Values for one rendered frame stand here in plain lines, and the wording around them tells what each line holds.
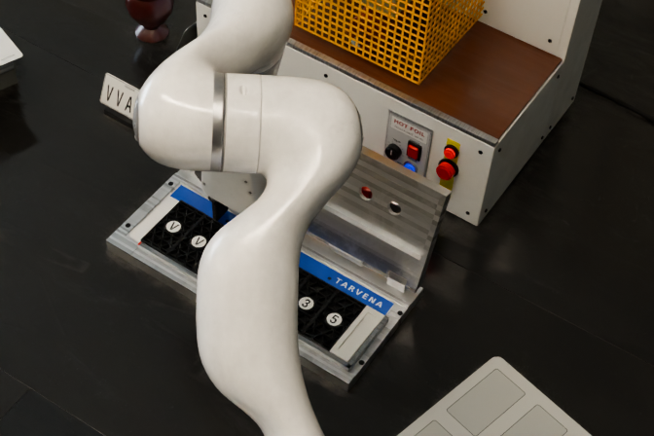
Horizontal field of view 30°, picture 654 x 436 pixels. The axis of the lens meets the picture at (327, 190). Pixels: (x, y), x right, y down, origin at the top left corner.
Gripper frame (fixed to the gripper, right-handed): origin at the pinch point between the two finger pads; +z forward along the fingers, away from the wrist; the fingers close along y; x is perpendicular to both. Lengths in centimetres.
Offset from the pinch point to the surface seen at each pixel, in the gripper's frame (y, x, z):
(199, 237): -2.9, -6.0, 1.0
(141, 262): -7.7, -13.9, 2.2
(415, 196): 24.6, 9.2, -13.2
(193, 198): -9.2, 0.6, 2.2
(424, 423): 41.0, -12.5, 3.3
